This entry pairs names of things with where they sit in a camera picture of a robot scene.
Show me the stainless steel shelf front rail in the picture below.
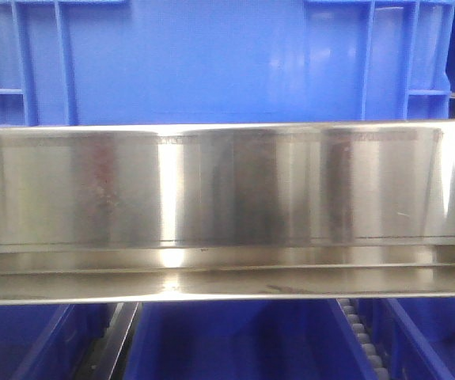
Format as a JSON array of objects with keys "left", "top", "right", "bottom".
[{"left": 0, "top": 120, "right": 455, "bottom": 305}]

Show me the white roller track strip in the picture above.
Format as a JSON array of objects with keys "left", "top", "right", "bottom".
[{"left": 336, "top": 298, "right": 390, "bottom": 380}]

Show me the lower right blue bin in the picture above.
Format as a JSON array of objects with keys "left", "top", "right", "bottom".
[{"left": 370, "top": 298, "right": 455, "bottom": 379}]

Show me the lower middle blue bin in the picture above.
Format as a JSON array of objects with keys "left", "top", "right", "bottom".
[{"left": 124, "top": 299, "right": 377, "bottom": 379}]

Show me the dark metal divider rail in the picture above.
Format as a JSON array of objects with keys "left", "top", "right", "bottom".
[{"left": 74, "top": 302, "right": 142, "bottom": 379}]

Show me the lower left blue bin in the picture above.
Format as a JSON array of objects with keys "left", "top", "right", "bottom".
[{"left": 0, "top": 303, "right": 115, "bottom": 379}]

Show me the blue plastic bin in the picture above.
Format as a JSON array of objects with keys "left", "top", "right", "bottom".
[{"left": 0, "top": 1, "right": 455, "bottom": 127}]

